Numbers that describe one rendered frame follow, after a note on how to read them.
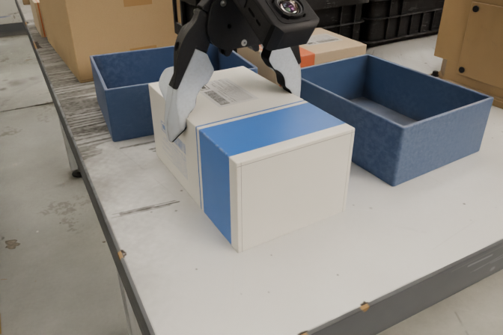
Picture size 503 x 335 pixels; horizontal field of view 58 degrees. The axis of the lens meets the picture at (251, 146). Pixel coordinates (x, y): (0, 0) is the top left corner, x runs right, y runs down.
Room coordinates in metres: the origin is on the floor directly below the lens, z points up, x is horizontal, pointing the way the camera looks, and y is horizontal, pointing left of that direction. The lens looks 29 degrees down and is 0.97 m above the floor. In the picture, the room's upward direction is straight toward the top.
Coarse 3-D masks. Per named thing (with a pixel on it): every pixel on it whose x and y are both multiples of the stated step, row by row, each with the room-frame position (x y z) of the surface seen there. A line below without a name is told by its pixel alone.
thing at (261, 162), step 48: (240, 96) 0.43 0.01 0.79; (288, 96) 0.43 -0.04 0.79; (192, 144) 0.37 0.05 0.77; (240, 144) 0.33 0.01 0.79; (288, 144) 0.33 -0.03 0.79; (336, 144) 0.35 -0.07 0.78; (192, 192) 0.38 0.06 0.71; (240, 192) 0.30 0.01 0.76; (288, 192) 0.32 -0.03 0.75; (336, 192) 0.35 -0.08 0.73; (240, 240) 0.30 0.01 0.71
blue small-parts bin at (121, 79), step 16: (160, 48) 0.68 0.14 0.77; (208, 48) 0.71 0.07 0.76; (96, 64) 0.60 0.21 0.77; (112, 64) 0.65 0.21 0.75; (128, 64) 0.65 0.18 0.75; (144, 64) 0.66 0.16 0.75; (160, 64) 0.67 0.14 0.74; (224, 64) 0.69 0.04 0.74; (240, 64) 0.63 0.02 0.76; (96, 80) 0.59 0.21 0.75; (112, 80) 0.64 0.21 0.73; (128, 80) 0.65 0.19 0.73; (144, 80) 0.66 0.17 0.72; (112, 96) 0.50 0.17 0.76; (128, 96) 0.51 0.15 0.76; (144, 96) 0.52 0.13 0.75; (112, 112) 0.50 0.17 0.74; (128, 112) 0.51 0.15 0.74; (144, 112) 0.52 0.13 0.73; (112, 128) 0.50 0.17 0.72; (128, 128) 0.51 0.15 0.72; (144, 128) 0.52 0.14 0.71
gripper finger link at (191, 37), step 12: (204, 12) 0.39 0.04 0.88; (192, 24) 0.39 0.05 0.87; (204, 24) 0.39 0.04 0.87; (180, 36) 0.39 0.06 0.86; (192, 36) 0.38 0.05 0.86; (204, 36) 0.39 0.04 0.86; (180, 48) 0.38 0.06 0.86; (192, 48) 0.38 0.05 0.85; (204, 48) 0.39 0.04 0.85; (180, 60) 0.38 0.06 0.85; (180, 72) 0.38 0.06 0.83
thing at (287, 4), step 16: (240, 0) 0.37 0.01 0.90; (256, 0) 0.35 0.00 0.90; (272, 0) 0.35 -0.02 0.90; (288, 0) 0.36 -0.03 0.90; (304, 0) 0.37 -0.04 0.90; (256, 16) 0.35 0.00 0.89; (272, 16) 0.34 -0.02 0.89; (288, 16) 0.34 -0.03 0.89; (304, 16) 0.35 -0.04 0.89; (256, 32) 0.35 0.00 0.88; (272, 32) 0.34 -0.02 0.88; (288, 32) 0.34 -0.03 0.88; (304, 32) 0.35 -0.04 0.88; (272, 48) 0.34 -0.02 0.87
